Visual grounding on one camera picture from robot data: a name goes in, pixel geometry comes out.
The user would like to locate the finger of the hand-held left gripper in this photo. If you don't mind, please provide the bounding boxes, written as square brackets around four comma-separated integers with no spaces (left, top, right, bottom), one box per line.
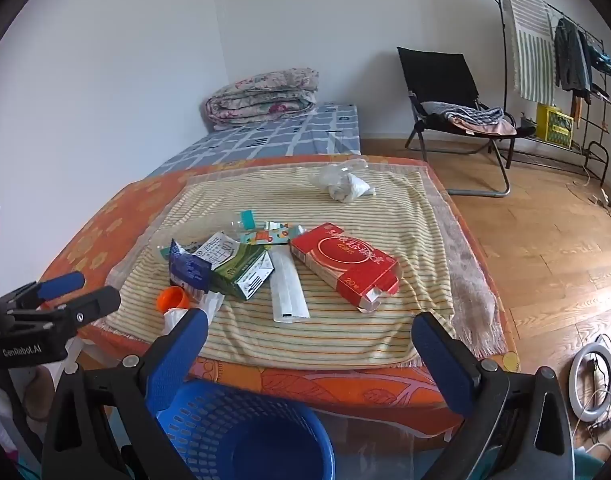
[0,271,86,313]
[8,287,122,331]

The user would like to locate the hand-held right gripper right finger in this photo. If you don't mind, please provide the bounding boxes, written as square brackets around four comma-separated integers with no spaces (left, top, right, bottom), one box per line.
[411,311,576,480]

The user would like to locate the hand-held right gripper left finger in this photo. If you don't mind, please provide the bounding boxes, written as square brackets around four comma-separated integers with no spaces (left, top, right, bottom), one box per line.
[42,308,209,480]

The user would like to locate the orange cup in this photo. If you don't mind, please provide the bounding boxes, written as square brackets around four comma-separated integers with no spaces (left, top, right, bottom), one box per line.
[156,287,191,311]

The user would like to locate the white paper wrapper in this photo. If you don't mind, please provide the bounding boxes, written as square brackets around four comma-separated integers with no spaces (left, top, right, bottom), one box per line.
[162,292,226,346]

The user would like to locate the dark blue packet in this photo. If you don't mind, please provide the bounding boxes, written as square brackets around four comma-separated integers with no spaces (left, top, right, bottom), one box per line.
[169,239,208,291]

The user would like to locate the green and white carton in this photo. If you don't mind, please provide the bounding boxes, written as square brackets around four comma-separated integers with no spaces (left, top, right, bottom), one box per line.
[188,230,276,302]

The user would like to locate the blue plastic basket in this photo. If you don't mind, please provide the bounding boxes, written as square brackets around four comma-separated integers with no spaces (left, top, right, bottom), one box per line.
[145,379,336,480]

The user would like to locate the long white blister strip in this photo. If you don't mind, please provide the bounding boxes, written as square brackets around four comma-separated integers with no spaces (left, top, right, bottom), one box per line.
[269,250,311,324]

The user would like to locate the red cardboard box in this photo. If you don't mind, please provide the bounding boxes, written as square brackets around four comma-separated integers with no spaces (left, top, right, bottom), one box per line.
[290,223,401,314]

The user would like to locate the colourful printed tube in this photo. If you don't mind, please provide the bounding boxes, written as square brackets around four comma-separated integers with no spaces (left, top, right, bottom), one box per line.
[240,222,306,246]

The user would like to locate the person's left hand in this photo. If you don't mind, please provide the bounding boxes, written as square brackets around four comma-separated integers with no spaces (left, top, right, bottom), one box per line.
[24,366,66,420]

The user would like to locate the yellow striped towel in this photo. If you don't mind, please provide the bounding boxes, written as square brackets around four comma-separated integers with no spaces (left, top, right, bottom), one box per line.
[98,162,459,371]

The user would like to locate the clear bottle with teal label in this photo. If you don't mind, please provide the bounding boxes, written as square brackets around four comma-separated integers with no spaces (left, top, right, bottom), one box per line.
[220,210,260,236]

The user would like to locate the clear plastic bag with tissue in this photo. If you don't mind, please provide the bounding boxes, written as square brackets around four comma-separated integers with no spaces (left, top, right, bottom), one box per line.
[309,159,377,204]

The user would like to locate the pink cloth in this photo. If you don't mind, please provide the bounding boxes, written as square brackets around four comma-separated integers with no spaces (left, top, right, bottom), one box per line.
[445,115,519,137]

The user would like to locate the bed with blue plaid sheet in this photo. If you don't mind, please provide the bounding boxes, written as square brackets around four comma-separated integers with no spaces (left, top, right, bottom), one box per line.
[150,101,362,178]

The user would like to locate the dark striped cloth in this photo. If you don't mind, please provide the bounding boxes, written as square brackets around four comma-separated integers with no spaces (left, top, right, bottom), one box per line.
[438,102,506,126]

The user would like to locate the yellow plastic crate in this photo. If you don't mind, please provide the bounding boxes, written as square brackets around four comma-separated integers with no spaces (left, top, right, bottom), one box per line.
[535,103,575,149]

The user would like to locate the folded floral quilt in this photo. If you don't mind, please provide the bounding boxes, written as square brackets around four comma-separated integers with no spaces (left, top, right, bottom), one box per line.
[205,67,319,128]

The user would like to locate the black folding chair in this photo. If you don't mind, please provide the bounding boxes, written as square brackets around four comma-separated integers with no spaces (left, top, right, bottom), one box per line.
[397,46,529,197]

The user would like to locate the black metal clothes rack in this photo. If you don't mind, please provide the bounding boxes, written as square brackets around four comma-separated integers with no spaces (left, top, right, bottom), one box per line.
[488,0,611,186]

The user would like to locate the dark hanging jacket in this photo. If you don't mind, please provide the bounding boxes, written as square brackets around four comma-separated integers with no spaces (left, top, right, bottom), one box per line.
[554,17,593,103]

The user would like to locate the green striped hanging towel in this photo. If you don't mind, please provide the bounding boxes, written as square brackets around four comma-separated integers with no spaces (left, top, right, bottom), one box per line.
[500,0,556,103]

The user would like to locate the teal hanging garment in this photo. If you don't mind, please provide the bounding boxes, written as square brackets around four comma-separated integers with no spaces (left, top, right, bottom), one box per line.
[585,42,611,77]

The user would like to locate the white ring light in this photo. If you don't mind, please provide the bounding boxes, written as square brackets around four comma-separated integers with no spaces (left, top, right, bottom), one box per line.
[569,342,611,421]

